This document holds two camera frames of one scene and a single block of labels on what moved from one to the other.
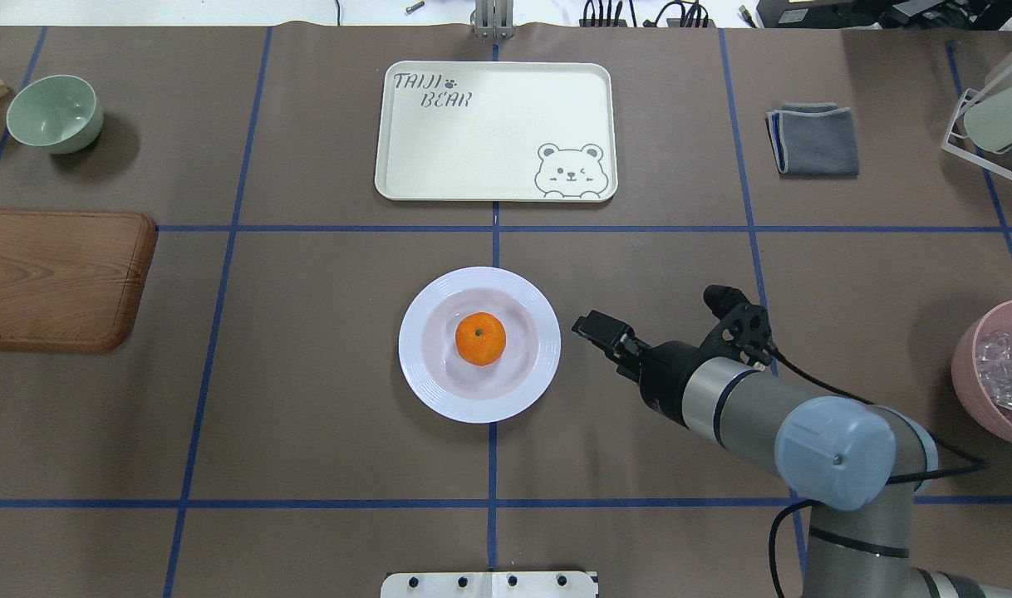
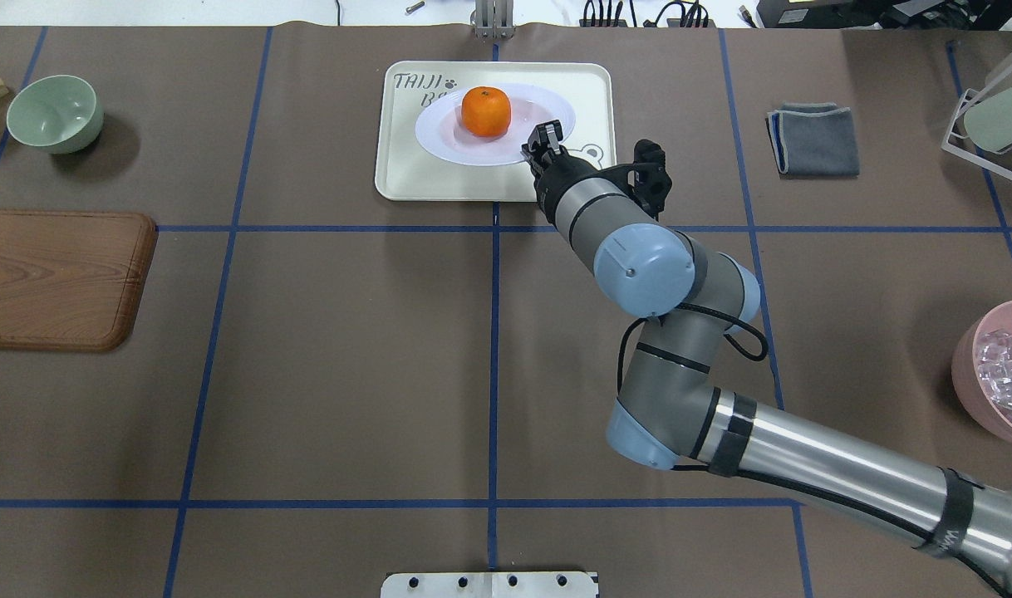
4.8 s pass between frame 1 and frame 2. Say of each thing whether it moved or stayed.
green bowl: stayed
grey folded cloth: stayed
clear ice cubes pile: stayed
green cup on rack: stayed
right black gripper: moved
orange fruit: moved
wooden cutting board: stayed
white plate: moved
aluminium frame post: stayed
